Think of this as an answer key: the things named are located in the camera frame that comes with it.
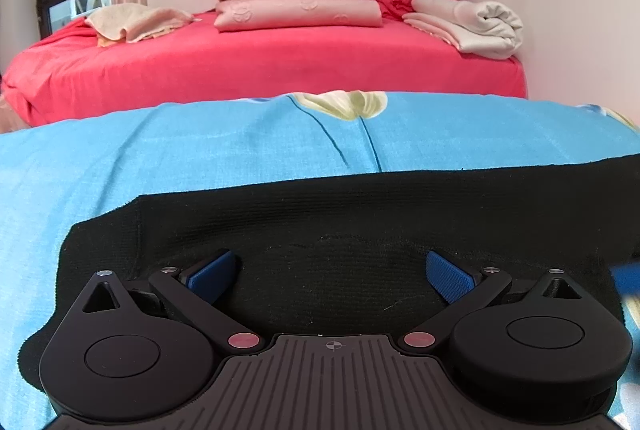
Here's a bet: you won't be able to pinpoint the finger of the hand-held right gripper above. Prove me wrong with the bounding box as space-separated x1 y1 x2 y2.
612 259 640 297

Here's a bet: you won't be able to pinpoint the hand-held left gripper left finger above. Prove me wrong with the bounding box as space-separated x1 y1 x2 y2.
70 249 267 355

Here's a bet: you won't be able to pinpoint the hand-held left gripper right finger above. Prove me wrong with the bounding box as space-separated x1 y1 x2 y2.
397 250 597 355

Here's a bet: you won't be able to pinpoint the black pants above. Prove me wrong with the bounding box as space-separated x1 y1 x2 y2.
17 155 640 392

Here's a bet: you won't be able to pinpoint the blue floral bed sheet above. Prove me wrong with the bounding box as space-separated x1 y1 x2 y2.
0 90 640 430

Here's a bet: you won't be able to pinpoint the red bed sheet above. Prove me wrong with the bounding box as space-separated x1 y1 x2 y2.
0 8 530 129

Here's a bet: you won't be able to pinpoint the white rolled blanket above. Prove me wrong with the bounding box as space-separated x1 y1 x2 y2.
402 0 525 60

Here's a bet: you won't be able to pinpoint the beige towel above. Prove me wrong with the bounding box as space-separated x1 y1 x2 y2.
83 3 196 48

